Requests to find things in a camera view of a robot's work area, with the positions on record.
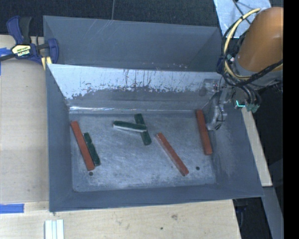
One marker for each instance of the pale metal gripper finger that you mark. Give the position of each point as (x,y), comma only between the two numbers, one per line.
(216,116)
(209,86)

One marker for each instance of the red-brown flat block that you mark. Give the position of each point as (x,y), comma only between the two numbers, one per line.
(82,146)
(172,154)
(204,133)

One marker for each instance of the pale wood flat board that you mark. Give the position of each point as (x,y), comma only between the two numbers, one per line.
(22,133)

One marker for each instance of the grey metal bin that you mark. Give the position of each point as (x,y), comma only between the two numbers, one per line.
(129,163)

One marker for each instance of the dark green flat block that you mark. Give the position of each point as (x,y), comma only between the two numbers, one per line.
(92,149)
(146,138)
(129,126)

